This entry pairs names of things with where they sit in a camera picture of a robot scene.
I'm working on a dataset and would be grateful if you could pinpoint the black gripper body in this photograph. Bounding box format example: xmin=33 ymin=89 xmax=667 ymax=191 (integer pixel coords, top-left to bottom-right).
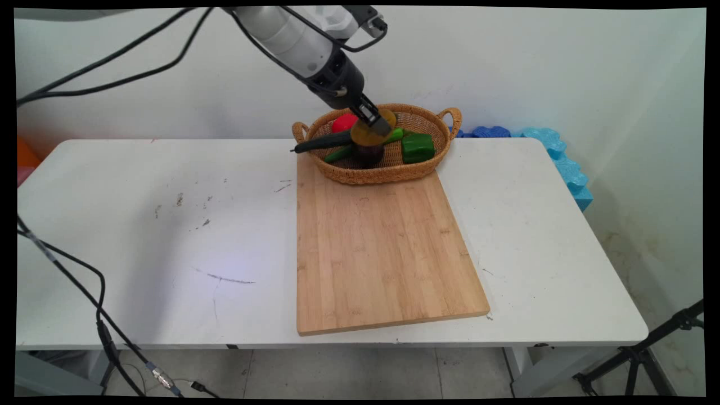
xmin=307 ymin=51 xmax=367 ymax=111

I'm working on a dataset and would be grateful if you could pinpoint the red toy bell pepper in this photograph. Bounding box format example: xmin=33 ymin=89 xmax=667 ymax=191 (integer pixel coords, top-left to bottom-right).
xmin=331 ymin=112 xmax=359 ymax=134

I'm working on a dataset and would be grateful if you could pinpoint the green toy bell pepper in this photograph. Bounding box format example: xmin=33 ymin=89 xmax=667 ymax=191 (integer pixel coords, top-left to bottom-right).
xmin=400 ymin=132 xmax=437 ymax=165

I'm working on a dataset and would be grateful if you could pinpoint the dark green toy cucumber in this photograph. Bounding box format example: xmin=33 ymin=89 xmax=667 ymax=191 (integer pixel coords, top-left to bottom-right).
xmin=323 ymin=128 xmax=405 ymax=164
xmin=290 ymin=130 xmax=353 ymax=155

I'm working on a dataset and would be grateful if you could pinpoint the bamboo cutting board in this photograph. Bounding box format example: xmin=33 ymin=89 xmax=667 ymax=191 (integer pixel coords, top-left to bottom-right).
xmin=296 ymin=151 xmax=491 ymax=337

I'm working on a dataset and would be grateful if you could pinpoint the blue foam mat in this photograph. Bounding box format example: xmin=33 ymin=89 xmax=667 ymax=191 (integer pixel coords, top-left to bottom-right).
xmin=453 ymin=125 xmax=595 ymax=213

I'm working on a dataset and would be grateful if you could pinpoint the white table leg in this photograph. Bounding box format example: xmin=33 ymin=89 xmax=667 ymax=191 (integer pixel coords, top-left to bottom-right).
xmin=502 ymin=343 xmax=625 ymax=399

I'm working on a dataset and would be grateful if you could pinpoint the orange box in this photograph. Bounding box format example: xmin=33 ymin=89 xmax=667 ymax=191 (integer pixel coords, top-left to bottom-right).
xmin=17 ymin=137 xmax=43 ymax=169

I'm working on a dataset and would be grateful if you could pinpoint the woven wicker basket with handles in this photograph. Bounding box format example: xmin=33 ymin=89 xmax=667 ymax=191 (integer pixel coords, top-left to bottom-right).
xmin=291 ymin=103 xmax=463 ymax=186

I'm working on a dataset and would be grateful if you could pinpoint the black overhead cable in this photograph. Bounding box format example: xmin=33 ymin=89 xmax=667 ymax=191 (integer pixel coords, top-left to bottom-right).
xmin=17 ymin=7 xmax=215 ymax=109
xmin=17 ymin=7 xmax=199 ymax=105

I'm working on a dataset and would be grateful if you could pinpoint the black cable with metal connector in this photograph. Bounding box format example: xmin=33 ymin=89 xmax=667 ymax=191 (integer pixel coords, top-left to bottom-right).
xmin=17 ymin=217 xmax=186 ymax=398

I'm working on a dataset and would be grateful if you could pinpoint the black camera tripod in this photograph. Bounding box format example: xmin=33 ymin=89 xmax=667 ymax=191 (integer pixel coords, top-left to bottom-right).
xmin=573 ymin=300 xmax=705 ymax=398

